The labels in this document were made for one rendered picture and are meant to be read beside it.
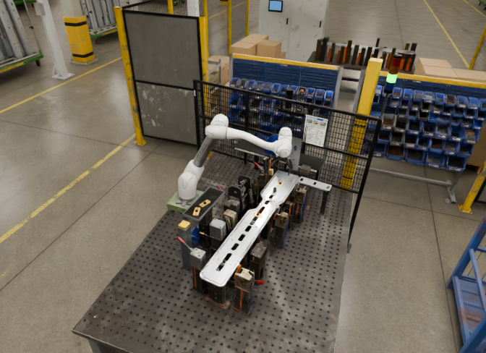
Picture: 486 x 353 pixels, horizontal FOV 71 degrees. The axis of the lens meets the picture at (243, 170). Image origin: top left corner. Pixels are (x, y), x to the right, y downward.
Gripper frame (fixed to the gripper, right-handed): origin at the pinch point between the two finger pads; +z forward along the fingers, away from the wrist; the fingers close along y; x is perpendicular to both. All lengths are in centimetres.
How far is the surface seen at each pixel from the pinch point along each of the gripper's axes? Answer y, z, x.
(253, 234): 6, 13, -67
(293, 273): 38, 43, -62
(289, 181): 5.9, 13.1, 7.6
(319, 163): 21, 10, 45
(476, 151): 188, 80, 291
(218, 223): -16, 2, -80
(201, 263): -12, 12, -108
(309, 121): 4, -25, 54
